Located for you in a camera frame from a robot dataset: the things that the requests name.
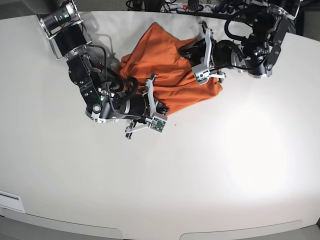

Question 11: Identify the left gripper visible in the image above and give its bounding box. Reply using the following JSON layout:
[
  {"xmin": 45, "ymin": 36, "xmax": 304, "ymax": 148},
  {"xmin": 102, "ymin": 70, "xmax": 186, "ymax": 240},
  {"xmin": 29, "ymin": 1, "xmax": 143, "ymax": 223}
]
[{"xmin": 178, "ymin": 21, "xmax": 242, "ymax": 83}]

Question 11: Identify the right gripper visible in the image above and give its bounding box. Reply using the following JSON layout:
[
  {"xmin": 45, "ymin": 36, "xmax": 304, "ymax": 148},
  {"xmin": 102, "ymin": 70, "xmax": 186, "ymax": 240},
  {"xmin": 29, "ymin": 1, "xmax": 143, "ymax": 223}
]
[{"xmin": 125, "ymin": 73, "xmax": 170, "ymax": 139}]

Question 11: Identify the orange T-shirt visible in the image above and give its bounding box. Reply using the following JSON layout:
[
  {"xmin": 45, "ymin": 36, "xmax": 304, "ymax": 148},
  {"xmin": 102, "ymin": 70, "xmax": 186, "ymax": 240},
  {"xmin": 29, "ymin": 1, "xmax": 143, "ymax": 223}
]
[{"xmin": 117, "ymin": 22, "xmax": 223, "ymax": 114}]

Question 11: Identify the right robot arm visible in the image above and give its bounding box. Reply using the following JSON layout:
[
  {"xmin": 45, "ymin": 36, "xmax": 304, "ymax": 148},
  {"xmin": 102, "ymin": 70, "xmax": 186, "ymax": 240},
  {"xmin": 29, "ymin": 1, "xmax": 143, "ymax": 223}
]
[{"xmin": 24, "ymin": 0, "xmax": 169, "ymax": 139}]

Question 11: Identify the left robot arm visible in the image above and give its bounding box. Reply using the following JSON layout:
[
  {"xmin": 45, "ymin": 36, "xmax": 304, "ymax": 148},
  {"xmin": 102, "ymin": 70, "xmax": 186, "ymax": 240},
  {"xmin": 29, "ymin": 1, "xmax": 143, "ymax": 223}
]
[{"xmin": 178, "ymin": 0, "xmax": 302, "ymax": 85}]

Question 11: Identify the white power strip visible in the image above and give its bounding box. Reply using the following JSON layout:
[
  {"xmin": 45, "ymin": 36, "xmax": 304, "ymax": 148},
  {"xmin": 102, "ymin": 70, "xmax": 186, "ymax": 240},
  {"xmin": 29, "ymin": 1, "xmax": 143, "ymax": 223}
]
[{"xmin": 159, "ymin": 0, "xmax": 244, "ymax": 15}]

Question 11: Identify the black electronics box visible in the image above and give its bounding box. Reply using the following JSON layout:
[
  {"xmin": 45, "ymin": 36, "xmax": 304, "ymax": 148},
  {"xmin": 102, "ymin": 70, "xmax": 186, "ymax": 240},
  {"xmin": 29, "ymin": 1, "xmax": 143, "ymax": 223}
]
[{"xmin": 287, "ymin": 7, "xmax": 305, "ymax": 36}]

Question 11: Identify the white paper label sheet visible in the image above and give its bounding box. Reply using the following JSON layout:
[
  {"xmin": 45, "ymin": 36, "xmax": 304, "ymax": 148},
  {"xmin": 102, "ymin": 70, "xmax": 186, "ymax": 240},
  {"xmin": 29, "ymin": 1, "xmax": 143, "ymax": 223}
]
[{"xmin": 0, "ymin": 191, "xmax": 26, "ymax": 214}]

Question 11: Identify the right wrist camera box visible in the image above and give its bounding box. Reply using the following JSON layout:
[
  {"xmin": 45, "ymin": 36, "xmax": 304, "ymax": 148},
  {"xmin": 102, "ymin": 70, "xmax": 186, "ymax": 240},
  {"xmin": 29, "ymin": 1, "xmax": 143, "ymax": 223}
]
[{"xmin": 149, "ymin": 112, "xmax": 168, "ymax": 133}]

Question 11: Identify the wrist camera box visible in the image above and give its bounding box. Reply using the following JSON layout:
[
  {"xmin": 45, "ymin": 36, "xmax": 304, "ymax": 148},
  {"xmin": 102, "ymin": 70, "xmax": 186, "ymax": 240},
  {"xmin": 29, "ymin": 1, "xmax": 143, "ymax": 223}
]
[
  {"xmin": 191, "ymin": 63, "xmax": 215, "ymax": 86},
  {"xmin": 149, "ymin": 112, "xmax": 168, "ymax": 133}
]

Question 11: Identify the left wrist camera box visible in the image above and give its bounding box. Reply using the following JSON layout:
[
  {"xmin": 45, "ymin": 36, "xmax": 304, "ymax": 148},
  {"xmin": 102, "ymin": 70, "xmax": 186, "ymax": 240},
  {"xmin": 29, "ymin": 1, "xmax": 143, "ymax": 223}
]
[{"xmin": 191, "ymin": 63, "xmax": 215, "ymax": 86}]

